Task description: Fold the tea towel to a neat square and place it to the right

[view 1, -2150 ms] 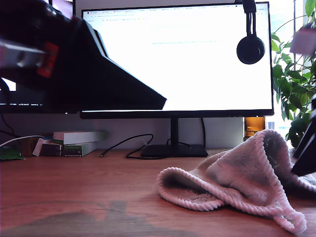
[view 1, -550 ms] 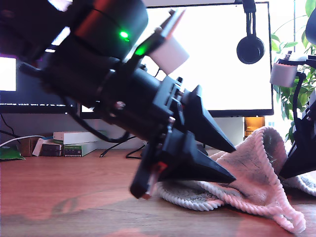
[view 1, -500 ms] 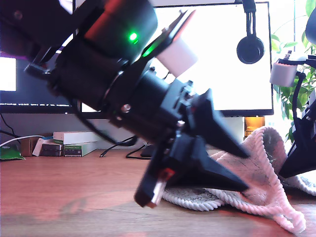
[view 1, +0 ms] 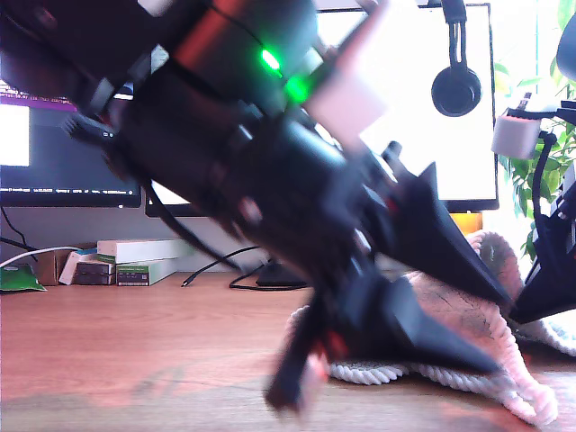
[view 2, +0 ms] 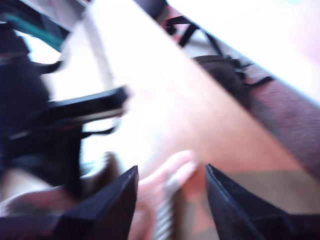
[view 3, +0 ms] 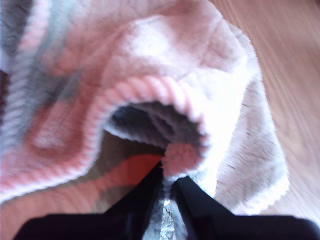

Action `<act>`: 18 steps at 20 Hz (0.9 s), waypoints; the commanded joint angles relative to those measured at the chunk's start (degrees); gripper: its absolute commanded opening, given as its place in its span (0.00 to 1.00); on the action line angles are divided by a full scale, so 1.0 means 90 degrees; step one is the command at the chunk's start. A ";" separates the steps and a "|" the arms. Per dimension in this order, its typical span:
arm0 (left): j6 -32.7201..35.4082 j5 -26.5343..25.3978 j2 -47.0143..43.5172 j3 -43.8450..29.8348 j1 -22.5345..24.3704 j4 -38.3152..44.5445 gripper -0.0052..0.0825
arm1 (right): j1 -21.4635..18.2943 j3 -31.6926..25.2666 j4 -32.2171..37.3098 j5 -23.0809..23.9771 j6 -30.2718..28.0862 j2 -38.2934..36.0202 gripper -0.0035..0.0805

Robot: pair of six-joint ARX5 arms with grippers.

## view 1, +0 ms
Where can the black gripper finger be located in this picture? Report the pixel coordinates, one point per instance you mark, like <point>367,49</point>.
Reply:
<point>553,292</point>
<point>396,328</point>
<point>432,234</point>

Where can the fluffy white mint tea towel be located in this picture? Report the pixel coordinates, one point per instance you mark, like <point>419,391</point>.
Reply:
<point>459,315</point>

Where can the amber jar with pale base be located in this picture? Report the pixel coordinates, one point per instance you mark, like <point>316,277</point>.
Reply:
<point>468,222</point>

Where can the large black monitor with stand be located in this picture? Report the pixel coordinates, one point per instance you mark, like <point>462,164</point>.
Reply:
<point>468,171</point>

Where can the green leafy houseplant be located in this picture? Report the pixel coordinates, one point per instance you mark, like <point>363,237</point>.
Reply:
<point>524,175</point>

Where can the black headphones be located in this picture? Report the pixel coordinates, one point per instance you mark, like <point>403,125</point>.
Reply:
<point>456,92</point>

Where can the white box with green label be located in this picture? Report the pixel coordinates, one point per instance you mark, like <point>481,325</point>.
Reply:
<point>135,274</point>

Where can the long white box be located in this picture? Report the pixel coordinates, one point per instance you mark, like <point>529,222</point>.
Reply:
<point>135,250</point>

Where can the small dark brown box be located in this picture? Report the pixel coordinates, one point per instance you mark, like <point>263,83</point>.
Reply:
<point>94,268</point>
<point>94,279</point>

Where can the brown cardboard box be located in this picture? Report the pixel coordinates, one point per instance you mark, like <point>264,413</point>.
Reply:
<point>47,267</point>

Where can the green plastic bag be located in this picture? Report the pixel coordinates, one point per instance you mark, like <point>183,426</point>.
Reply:
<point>18,279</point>

